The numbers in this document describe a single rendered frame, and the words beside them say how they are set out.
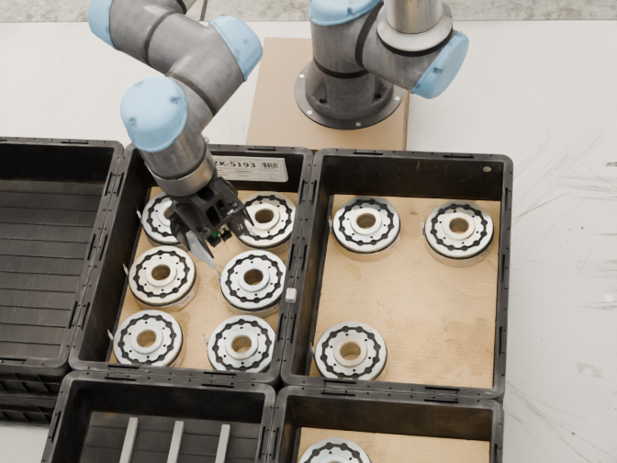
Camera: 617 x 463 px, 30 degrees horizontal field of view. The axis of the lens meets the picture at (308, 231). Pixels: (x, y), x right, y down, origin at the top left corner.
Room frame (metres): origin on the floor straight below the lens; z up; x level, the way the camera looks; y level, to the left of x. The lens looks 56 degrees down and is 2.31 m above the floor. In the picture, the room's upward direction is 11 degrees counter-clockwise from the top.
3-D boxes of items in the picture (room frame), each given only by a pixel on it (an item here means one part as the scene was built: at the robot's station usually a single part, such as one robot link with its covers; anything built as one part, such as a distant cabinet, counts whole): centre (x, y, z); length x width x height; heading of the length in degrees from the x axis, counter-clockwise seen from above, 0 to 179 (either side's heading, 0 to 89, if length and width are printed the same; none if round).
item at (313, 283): (0.86, -0.12, 0.87); 0.40 x 0.30 x 0.11; 164
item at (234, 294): (0.92, 0.09, 0.86); 0.10 x 0.10 x 0.01
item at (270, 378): (0.94, 0.17, 0.92); 0.40 x 0.30 x 0.02; 164
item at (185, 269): (0.96, 0.23, 0.86); 0.10 x 0.10 x 0.01
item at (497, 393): (0.86, -0.12, 0.92); 0.40 x 0.30 x 0.02; 164
